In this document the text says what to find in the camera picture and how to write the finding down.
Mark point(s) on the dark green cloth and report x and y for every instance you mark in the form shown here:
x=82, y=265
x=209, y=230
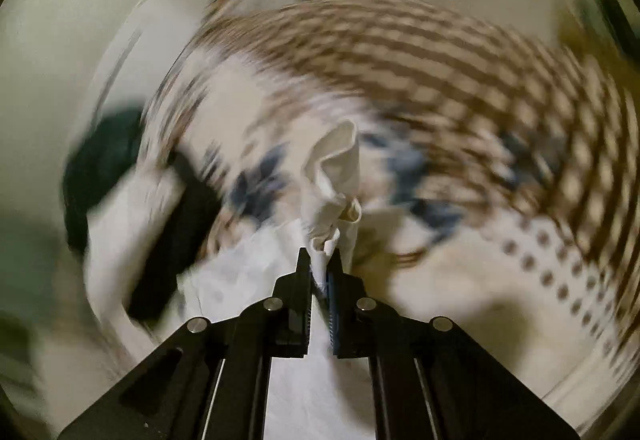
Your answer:
x=97, y=160

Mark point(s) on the white cloth garment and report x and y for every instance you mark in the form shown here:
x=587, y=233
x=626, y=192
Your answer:
x=332, y=180

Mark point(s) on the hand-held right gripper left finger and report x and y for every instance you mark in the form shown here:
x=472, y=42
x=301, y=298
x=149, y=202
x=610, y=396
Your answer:
x=300, y=292

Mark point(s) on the brown checkered patterned blanket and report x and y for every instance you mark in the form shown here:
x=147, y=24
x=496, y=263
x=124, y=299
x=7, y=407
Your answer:
x=425, y=85

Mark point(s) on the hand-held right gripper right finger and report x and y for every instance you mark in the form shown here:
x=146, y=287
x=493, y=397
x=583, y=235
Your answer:
x=336, y=315

